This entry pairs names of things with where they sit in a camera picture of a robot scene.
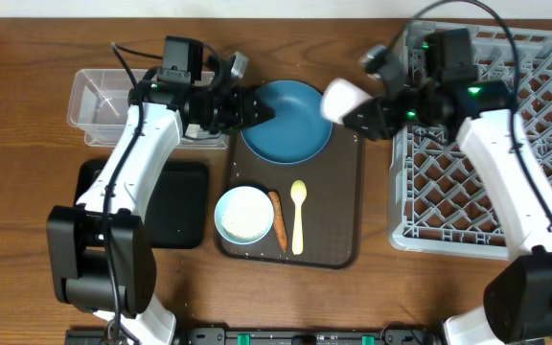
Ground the dark blue plate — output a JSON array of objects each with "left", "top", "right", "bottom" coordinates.
[{"left": 241, "top": 80, "right": 333, "bottom": 165}]

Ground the pale yellow spoon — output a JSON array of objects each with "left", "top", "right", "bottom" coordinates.
[{"left": 290, "top": 180, "right": 307, "bottom": 255}]

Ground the right black cable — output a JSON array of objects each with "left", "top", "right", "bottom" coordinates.
[{"left": 390, "top": 0, "right": 552, "bottom": 269}]

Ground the light blue rice bowl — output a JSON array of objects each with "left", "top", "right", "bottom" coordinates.
[{"left": 214, "top": 186, "right": 274, "bottom": 245}]

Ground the black cable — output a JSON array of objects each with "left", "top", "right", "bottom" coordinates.
[
  {"left": 390, "top": 0, "right": 552, "bottom": 269},
  {"left": 101, "top": 41, "right": 167, "bottom": 345}
]

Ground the left black cable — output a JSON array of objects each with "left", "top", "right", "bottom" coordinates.
[{"left": 101, "top": 41, "right": 167, "bottom": 345}]

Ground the black plastic bin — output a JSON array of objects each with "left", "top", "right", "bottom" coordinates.
[{"left": 73, "top": 159, "right": 210, "bottom": 249}]

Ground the clear plastic bin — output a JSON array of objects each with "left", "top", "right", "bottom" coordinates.
[{"left": 67, "top": 69, "right": 229, "bottom": 150}]

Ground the grey dishwasher rack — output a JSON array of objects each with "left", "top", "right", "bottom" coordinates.
[{"left": 388, "top": 29, "right": 552, "bottom": 261}]

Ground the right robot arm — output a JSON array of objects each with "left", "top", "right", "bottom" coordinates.
[{"left": 321, "top": 29, "right": 552, "bottom": 344}]

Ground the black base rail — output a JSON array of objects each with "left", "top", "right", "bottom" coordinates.
[{"left": 63, "top": 326, "right": 445, "bottom": 345}]

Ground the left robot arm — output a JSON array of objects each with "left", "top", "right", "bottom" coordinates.
[{"left": 46, "top": 35, "right": 275, "bottom": 344}]

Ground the white pink cup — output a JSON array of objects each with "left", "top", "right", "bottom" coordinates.
[{"left": 320, "top": 79, "right": 372, "bottom": 125}]

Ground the orange carrot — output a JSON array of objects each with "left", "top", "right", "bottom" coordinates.
[{"left": 268, "top": 191, "right": 288, "bottom": 252}]

